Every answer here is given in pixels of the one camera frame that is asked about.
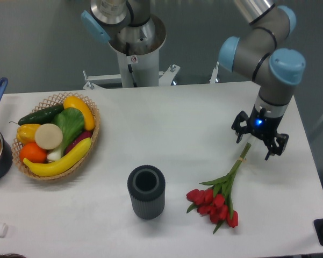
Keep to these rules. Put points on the orange fruit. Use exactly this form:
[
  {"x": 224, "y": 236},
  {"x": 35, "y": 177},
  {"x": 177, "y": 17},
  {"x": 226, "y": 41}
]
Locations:
[{"x": 33, "y": 152}]

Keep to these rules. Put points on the green cucumber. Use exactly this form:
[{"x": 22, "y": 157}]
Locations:
[{"x": 40, "y": 117}]

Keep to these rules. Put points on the dark hair of person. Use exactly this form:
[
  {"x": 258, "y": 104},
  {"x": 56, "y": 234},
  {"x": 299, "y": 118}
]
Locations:
[{"x": 11, "y": 255}]

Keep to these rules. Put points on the yellow squash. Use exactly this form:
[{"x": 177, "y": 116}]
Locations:
[{"x": 77, "y": 103}]

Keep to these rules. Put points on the red tulip bouquet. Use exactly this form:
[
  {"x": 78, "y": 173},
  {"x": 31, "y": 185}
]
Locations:
[{"x": 216, "y": 201}]

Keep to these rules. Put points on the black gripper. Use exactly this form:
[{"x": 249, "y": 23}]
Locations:
[{"x": 264, "y": 128}]

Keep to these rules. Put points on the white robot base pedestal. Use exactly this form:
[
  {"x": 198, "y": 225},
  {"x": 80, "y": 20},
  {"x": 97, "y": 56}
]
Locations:
[{"x": 134, "y": 33}]

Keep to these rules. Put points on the dark grey ribbed vase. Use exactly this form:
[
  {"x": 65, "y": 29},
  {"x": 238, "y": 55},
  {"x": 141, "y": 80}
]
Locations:
[{"x": 146, "y": 186}]

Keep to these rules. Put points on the beige round disc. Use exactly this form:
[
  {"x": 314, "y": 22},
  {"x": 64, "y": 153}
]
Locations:
[{"x": 48, "y": 136}]

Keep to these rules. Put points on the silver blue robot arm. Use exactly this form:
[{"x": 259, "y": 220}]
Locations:
[{"x": 278, "y": 71}]

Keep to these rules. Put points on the yellow banana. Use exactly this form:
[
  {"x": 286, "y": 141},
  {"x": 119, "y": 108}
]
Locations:
[{"x": 62, "y": 165}]

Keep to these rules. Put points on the white spring onion bulb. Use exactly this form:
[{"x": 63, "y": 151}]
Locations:
[{"x": 55, "y": 154}]

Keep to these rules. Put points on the yellow bell pepper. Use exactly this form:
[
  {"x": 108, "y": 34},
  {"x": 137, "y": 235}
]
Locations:
[{"x": 26, "y": 133}]

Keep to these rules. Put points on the purple eggplant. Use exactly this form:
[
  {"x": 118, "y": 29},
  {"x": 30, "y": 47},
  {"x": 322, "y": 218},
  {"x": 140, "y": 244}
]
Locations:
[{"x": 83, "y": 135}]

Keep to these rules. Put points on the green lettuce leaf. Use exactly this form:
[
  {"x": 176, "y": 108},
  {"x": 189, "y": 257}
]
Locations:
[{"x": 71, "y": 123}]

